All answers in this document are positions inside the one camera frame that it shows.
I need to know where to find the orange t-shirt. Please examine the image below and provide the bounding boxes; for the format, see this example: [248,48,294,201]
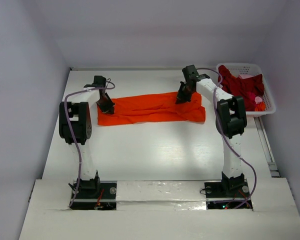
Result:
[97,92,206,127]

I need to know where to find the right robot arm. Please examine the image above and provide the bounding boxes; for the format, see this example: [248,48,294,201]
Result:
[176,65,247,199]

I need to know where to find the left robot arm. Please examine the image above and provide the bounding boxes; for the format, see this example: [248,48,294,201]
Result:
[58,75,115,198]

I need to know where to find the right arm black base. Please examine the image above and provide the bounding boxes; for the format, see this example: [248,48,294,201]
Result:
[200,181,253,210]

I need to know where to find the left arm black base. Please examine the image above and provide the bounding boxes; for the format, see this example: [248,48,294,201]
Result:
[70,181,117,211]

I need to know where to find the dark red t-shirt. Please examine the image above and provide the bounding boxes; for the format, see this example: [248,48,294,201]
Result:
[218,65,256,112]

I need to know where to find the white plastic laundry basket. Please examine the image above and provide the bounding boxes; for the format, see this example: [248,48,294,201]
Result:
[216,63,276,117]

